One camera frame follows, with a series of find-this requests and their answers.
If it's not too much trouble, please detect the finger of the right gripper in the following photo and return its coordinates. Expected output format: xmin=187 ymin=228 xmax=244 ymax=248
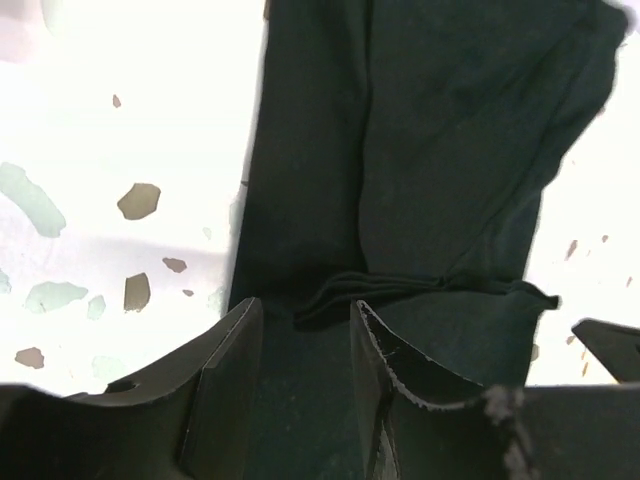
xmin=571 ymin=318 xmax=640 ymax=383

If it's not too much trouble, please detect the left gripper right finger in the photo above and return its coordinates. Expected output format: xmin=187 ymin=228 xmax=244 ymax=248
xmin=350 ymin=301 xmax=639 ymax=479

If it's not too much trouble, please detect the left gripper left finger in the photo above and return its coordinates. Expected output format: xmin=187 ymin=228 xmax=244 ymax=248
xmin=1 ymin=298 xmax=263 ymax=480

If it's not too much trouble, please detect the black t shirt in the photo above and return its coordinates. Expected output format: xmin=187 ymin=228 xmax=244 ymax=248
xmin=230 ymin=1 xmax=629 ymax=479

